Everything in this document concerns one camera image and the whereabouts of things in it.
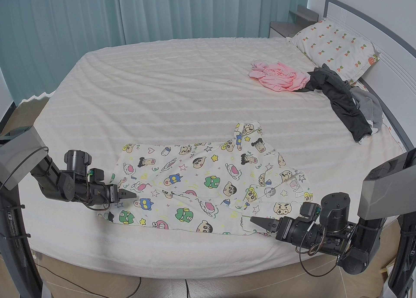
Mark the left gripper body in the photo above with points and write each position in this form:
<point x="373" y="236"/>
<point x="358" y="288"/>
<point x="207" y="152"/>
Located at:
<point x="100" y="193"/>

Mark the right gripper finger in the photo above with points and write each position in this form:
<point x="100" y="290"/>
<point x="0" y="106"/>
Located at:
<point x="268" y="222"/>
<point x="271" y="229"/>

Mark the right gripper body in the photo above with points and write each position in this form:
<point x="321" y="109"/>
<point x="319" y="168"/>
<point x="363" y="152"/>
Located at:
<point x="295" y="230"/>

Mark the white printed pyjama top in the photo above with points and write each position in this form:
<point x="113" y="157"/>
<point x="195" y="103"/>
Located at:
<point x="201" y="179"/>

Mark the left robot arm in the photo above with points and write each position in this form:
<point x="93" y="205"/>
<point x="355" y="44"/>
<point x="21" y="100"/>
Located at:
<point x="19" y="157"/>

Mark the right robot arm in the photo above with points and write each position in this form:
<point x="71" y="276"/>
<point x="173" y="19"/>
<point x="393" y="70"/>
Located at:
<point x="386" y="189"/>

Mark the bed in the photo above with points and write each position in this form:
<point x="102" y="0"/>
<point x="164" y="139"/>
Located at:
<point x="162" y="95"/>

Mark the black garment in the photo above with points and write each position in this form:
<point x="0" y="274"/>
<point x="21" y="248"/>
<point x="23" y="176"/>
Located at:
<point x="347" y="108"/>

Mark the grey garment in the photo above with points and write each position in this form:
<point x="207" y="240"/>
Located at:
<point x="370" y="108"/>

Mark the pink garment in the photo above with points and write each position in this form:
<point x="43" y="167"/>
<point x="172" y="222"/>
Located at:
<point x="276" y="79"/>

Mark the grey bedside table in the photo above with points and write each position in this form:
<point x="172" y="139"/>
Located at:
<point x="286" y="27"/>

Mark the blue-green curtain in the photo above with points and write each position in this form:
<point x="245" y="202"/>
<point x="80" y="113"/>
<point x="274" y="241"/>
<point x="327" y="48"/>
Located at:
<point x="162" y="1"/>

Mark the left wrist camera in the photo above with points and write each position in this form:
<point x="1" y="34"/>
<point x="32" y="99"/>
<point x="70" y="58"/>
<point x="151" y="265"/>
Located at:
<point x="96" y="176"/>

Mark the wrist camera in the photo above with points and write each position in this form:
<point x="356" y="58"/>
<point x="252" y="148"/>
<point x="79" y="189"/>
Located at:
<point x="96" y="176"/>
<point x="308" y="209"/>

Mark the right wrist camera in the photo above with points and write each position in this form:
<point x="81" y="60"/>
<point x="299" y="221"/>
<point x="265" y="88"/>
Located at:
<point x="308" y="209"/>

